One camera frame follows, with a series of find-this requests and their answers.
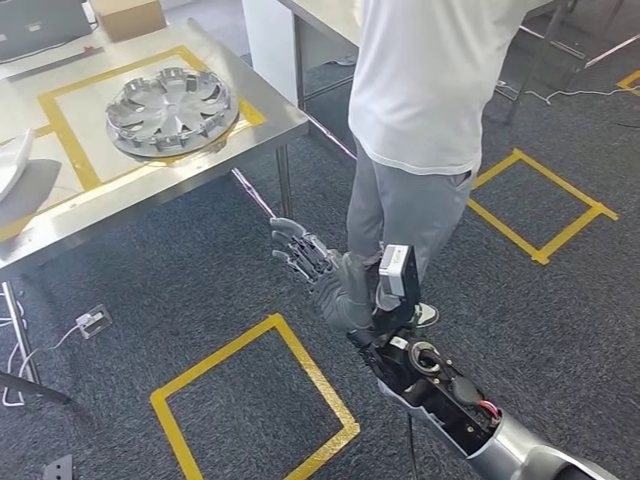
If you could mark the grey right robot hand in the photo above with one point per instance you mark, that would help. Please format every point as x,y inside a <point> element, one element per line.
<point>345,298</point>

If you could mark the white boat-shaped plastic part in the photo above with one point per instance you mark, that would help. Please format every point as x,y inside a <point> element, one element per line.
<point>12,162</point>

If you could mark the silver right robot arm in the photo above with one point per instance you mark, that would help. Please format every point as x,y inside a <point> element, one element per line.
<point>450,404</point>

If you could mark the steel workbench table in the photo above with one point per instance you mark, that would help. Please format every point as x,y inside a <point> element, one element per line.
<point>150,179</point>

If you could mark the yellow floor tape square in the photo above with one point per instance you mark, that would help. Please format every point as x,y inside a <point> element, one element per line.
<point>500,228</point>

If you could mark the person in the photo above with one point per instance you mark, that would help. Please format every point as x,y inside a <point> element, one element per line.
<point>425,86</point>

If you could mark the white cabinet panel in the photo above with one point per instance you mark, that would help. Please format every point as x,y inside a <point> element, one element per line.
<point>267,46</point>

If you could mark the silver wheel hubcap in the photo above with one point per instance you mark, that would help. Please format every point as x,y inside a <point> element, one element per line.
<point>170,112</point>

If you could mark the grey metal floor box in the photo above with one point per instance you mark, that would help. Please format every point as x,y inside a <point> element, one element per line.
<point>93,322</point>

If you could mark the brown cardboard box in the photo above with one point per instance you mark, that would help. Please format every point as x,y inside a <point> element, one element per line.
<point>130,20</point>

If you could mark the grey metal bar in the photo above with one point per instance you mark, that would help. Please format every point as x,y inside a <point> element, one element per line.
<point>55,65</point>

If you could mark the grey laptop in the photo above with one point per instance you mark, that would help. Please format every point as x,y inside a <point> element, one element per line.
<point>40,26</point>

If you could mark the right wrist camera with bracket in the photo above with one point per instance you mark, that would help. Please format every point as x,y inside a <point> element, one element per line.
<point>400,272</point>

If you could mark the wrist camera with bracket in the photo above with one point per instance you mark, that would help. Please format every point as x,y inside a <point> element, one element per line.
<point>59,469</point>
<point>400,272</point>

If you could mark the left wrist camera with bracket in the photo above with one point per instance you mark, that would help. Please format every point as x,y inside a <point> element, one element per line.
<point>59,469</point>

